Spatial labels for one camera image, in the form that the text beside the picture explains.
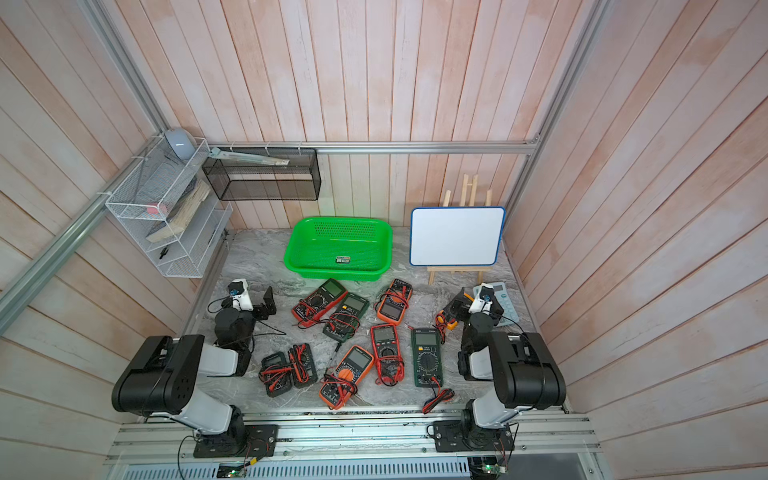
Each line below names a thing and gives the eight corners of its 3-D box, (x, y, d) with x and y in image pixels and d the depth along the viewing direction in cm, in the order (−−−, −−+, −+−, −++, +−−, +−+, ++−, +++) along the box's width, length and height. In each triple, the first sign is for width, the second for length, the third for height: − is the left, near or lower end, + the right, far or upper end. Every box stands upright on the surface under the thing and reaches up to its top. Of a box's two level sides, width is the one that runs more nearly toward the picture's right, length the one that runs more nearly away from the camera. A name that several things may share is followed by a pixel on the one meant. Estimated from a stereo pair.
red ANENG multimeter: (290, 314, 98) (288, 309, 95) (333, 281, 106) (332, 276, 104) (306, 331, 94) (304, 327, 91) (349, 296, 102) (348, 291, 100)
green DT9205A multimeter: (322, 333, 93) (321, 329, 91) (349, 296, 102) (348, 290, 100) (347, 346, 91) (346, 342, 88) (371, 306, 100) (371, 301, 97)
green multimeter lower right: (414, 387, 83) (415, 384, 81) (410, 332, 94) (411, 328, 92) (445, 387, 83) (447, 384, 81) (438, 332, 94) (439, 328, 92)
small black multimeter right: (297, 390, 83) (294, 386, 80) (289, 353, 90) (286, 348, 87) (318, 382, 85) (316, 377, 81) (309, 346, 91) (306, 340, 88)
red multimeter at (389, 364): (376, 388, 83) (376, 381, 78) (369, 333, 93) (369, 325, 89) (404, 384, 84) (406, 377, 79) (394, 330, 94) (395, 322, 90)
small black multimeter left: (258, 397, 82) (253, 392, 78) (268, 357, 89) (263, 351, 86) (289, 397, 82) (285, 392, 78) (296, 357, 89) (293, 351, 86)
